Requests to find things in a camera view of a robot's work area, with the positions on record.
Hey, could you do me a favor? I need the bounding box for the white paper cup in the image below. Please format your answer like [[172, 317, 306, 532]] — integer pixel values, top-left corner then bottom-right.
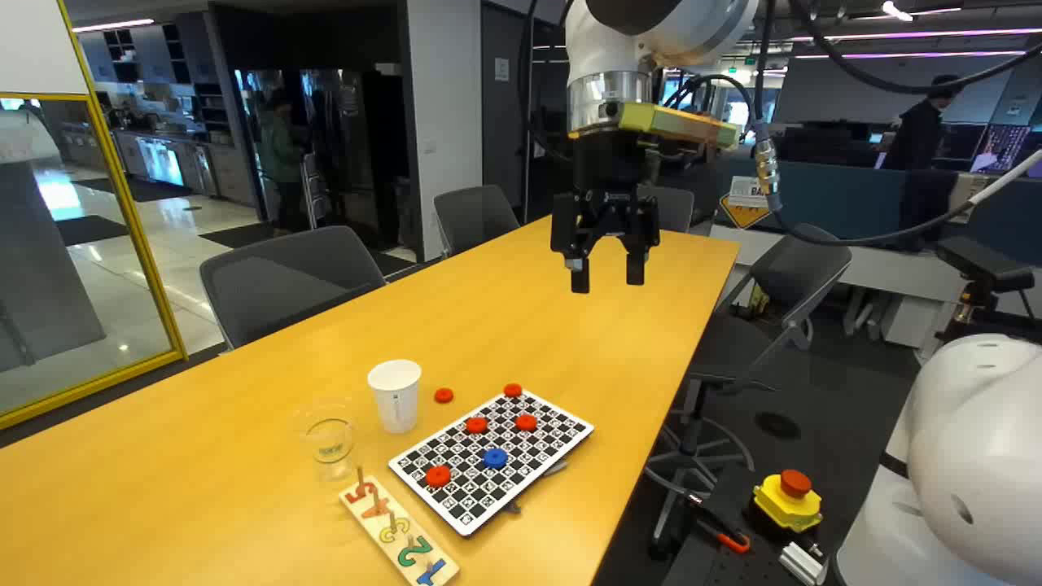
[[369, 359, 424, 432]]

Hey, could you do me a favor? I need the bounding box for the wrist camera yellow mount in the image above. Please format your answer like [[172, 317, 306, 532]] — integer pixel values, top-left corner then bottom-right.
[[619, 104, 735, 148]]

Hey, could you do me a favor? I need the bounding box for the grey office chair middle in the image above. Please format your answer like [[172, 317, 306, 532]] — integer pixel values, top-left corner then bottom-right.
[[432, 182, 517, 254]]

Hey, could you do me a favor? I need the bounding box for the checkered calibration board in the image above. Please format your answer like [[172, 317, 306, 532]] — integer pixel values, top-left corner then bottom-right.
[[389, 387, 592, 538]]

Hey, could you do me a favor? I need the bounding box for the grey office chair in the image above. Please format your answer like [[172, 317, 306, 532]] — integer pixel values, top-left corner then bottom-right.
[[432, 182, 517, 254], [199, 224, 389, 346]]

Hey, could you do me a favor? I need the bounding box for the black office chair right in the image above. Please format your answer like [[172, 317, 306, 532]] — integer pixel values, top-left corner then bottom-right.
[[645, 224, 850, 547]]

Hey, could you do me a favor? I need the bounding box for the orange ring board front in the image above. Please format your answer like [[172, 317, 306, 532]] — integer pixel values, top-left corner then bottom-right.
[[424, 466, 453, 489]]

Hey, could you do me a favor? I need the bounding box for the orange handled tool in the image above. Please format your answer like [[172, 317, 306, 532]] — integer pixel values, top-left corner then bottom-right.
[[695, 521, 753, 557]]

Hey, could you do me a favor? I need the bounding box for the grey office chair left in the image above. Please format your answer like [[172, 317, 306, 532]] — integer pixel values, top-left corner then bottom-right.
[[199, 224, 389, 346]]

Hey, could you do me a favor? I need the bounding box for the clear plastic cup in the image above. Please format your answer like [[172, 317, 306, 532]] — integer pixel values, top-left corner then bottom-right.
[[306, 416, 354, 478]]

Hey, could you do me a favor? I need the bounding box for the yellow emergency stop button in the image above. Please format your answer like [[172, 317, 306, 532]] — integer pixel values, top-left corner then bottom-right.
[[753, 470, 825, 535]]

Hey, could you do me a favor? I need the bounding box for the wooden number peg board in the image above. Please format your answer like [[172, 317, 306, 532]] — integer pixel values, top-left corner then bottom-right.
[[340, 473, 461, 586]]

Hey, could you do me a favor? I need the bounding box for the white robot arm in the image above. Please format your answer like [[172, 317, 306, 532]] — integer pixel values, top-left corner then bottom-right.
[[550, 0, 760, 292]]

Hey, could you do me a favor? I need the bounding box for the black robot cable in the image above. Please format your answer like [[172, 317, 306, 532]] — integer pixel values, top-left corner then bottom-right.
[[655, 0, 1042, 247]]

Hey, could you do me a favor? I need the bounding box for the orange ring board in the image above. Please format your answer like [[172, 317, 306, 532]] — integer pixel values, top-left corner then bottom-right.
[[516, 414, 538, 432], [466, 416, 488, 432], [424, 466, 453, 489]]

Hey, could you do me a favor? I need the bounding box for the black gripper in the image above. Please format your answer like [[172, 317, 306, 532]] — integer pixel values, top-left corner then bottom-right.
[[550, 129, 662, 292]]

